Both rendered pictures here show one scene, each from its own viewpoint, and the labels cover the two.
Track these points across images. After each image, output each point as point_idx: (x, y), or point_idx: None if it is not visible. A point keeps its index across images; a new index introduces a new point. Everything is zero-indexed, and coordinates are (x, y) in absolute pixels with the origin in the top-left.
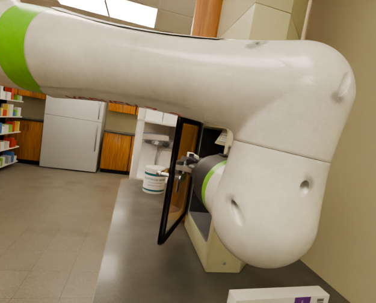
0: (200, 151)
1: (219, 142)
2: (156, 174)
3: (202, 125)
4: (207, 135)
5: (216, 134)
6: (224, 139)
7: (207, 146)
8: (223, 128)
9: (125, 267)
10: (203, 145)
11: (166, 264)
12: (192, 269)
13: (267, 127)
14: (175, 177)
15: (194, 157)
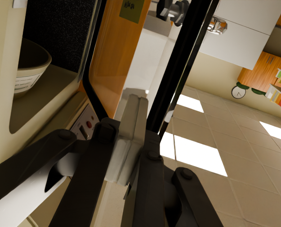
0: (89, 21)
1: (35, 71)
2: (226, 25)
3: (80, 74)
4: (69, 55)
5: (49, 52)
6: (22, 81)
7: (70, 30)
8: (24, 124)
9: None
10: (81, 35)
11: None
12: None
13: None
14: (176, 11)
15: (122, 182)
